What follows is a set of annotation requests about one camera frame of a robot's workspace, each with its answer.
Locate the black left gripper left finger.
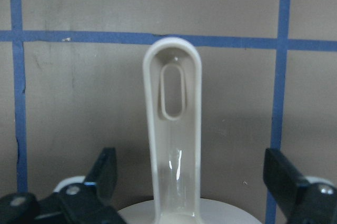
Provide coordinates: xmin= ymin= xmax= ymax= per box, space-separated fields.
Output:
xmin=83 ymin=147 xmax=117 ymax=205

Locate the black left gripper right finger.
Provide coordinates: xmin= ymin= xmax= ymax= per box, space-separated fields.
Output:
xmin=263 ymin=148 xmax=311 ymax=220

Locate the beige plastic dustpan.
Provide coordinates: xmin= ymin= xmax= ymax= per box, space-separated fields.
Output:
xmin=120 ymin=37 xmax=257 ymax=223

